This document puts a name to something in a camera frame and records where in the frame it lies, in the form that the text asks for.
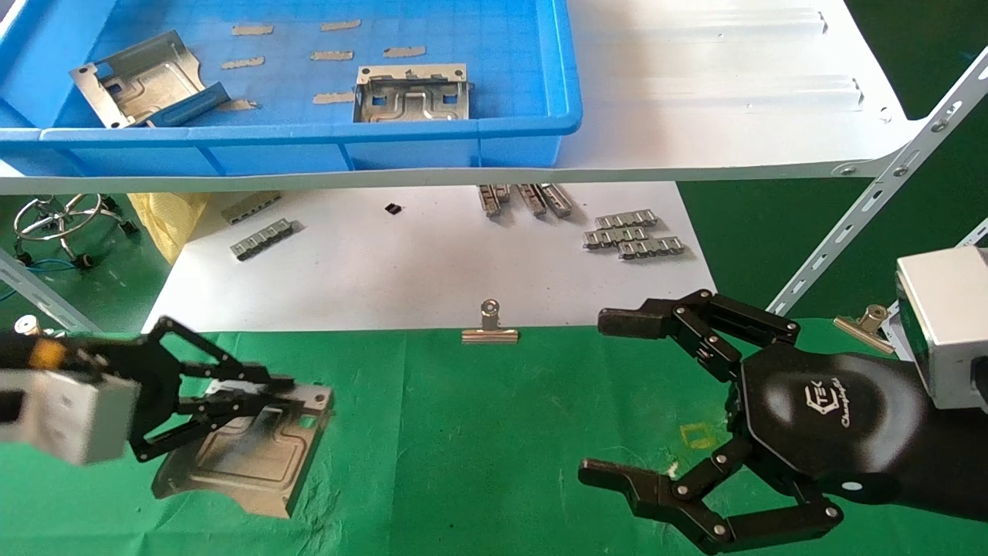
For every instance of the white slotted angle post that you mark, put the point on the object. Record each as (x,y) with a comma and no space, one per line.
(888,177)
(974,233)

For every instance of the yellow plastic bag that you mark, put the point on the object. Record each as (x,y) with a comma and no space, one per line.
(166,220)

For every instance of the chrome stool base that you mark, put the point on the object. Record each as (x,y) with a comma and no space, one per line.
(58,224)

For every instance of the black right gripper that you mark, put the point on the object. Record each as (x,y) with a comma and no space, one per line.
(826,417)

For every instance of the silver binder clip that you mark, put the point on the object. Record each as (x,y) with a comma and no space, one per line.
(489,333)

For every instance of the blue plastic bin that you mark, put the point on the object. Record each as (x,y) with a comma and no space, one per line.
(494,77)

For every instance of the small slotted metal strip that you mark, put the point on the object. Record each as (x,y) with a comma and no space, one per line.
(531,201)
(625,220)
(492,199)
(251,207)
(262,239)
(556,201)
(614,238)
(652,248)

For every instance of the white metal shelf panel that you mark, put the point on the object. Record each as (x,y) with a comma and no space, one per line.
(695,116)

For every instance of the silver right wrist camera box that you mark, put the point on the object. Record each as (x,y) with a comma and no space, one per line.
(945,324)

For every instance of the grey tape piece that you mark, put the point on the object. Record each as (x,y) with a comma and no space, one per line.
(404,52)
(252,30)
(238,105)
(340,25)
(332,55)
(242,62)
(333,98)

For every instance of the stamped sheet metal bracket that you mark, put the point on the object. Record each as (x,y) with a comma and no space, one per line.
(409,100)
(247,463)

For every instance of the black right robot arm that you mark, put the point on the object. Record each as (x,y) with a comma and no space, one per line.
(957,463)

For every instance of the green cloth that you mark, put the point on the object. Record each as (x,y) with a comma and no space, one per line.
(502,463)

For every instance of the metal bracket plate, left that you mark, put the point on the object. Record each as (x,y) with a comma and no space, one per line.
(143,81)

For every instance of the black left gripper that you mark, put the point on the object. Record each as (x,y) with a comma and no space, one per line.
(154,386)

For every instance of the grey slotted angle rail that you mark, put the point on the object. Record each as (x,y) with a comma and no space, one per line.
(46,301)

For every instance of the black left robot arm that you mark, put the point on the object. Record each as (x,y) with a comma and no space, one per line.
(38,353)

